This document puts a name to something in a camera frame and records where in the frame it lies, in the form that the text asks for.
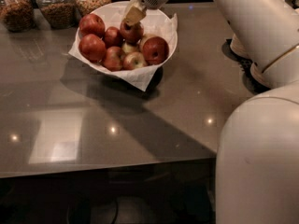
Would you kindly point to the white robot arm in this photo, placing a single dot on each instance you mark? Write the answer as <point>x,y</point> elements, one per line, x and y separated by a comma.
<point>257,166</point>

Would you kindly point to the pale apple behind right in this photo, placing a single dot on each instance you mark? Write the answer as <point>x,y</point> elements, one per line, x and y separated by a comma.
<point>143,40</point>

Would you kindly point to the small yellow apple middle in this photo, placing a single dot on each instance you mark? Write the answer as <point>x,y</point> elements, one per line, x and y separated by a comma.
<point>129,48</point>

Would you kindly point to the large red apple right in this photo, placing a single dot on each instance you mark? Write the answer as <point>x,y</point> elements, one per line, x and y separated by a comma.
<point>155,50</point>

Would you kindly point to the yellow red apple front centre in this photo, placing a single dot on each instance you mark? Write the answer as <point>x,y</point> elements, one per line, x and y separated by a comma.
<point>134,60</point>

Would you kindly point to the red yellow apple front left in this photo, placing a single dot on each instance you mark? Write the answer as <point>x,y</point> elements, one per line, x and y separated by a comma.
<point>113,59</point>

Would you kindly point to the white paper liner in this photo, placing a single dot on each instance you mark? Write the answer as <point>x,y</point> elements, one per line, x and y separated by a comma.
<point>157,23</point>

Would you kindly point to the glass jar brown cereal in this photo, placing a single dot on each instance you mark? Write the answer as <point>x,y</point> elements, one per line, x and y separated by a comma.
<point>60,14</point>

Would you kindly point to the back stack paper bowls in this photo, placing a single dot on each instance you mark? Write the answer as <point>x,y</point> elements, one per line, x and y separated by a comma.
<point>237,47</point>

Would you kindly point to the glass jar dark cereal left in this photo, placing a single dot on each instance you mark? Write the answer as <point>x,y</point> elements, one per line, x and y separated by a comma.
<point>17,15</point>

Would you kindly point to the black rubber mat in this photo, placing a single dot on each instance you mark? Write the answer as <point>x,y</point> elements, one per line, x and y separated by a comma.
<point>244,64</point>

